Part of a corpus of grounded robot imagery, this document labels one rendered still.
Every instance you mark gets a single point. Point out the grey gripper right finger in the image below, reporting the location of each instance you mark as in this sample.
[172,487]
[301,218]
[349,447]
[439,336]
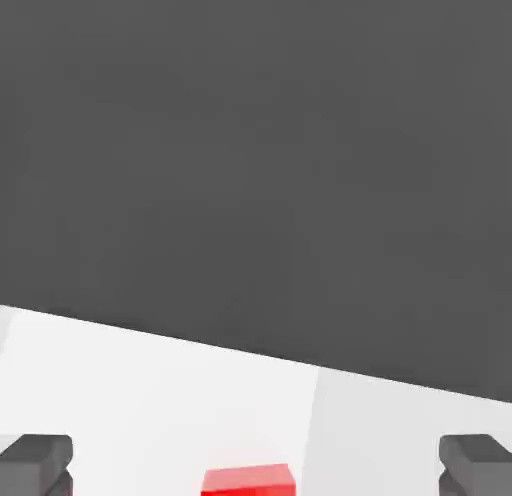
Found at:
[476,464]

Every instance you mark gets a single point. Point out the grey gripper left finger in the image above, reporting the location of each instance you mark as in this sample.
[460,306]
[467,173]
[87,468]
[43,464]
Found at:
[34,462]

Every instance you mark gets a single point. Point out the small red cube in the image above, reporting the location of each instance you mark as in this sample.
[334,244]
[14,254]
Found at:
[248,481]

